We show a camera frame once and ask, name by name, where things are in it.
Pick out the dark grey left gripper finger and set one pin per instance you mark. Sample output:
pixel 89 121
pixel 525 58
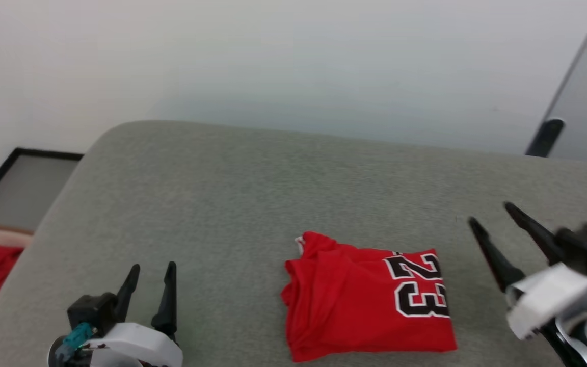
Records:
pixel 128 295
pixel 167 306

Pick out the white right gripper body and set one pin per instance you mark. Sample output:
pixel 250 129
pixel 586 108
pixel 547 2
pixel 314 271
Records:
pixel 553 295

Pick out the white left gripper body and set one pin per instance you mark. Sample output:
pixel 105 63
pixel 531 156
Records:
pixel 140 344

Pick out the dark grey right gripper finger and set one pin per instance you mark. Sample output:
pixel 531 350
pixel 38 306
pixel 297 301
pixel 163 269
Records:
pixel 535 229
pixel 500 260

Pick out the red basketball jersey number 23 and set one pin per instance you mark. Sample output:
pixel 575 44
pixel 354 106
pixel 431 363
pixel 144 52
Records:
pixel 354 306

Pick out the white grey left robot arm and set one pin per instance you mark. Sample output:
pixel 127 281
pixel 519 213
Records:
pixel 112 361

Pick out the black framed grey panel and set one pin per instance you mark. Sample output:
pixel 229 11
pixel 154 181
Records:
pixel 23 188

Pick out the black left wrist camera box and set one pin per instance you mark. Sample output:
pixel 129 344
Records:
pixel 92 311

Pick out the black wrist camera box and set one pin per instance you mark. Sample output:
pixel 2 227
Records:
pixel 584 242
pixel 92 311

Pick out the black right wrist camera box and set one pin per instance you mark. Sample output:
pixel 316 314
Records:
pixel 584 242

